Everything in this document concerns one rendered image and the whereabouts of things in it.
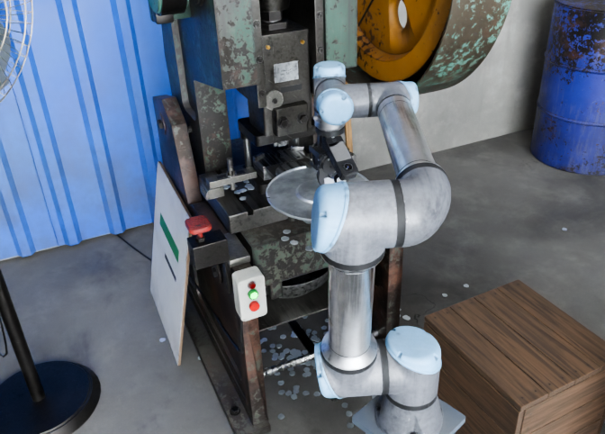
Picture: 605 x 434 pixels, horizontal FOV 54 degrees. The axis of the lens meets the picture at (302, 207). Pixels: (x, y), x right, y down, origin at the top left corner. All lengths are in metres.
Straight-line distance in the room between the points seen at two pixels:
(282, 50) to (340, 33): 0.16
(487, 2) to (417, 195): 0.70
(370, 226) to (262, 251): 0.75
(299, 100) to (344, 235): 0.80
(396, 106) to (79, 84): 1.78
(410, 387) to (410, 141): 0.51
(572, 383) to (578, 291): 0.97
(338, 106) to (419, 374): 0.58
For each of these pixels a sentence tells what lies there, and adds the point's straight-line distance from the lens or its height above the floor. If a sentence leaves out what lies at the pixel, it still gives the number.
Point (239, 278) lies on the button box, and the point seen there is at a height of 0.63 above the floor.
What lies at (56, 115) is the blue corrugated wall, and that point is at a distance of 2.82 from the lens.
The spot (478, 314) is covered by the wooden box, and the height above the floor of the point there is 0.35.
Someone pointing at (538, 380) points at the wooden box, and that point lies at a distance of 1.75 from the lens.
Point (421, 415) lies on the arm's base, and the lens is 1.38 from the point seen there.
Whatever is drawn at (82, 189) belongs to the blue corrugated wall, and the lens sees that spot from 2.96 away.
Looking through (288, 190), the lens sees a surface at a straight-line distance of 1.62.
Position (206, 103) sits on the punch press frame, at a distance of 1.89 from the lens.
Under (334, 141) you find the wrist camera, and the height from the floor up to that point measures 0.97.
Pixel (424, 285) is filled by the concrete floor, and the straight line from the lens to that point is 2.58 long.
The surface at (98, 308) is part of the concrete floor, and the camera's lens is 2.63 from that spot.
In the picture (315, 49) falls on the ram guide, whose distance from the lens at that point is 1.65.
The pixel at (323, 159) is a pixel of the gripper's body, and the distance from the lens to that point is 1.46.
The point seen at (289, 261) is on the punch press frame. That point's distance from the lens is 1.73.
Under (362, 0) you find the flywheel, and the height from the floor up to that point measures 1.18.
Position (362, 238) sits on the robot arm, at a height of 1.02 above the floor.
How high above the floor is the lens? 1.55
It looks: 30 degrees down
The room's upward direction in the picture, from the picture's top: 3 degrees counter-clockwise
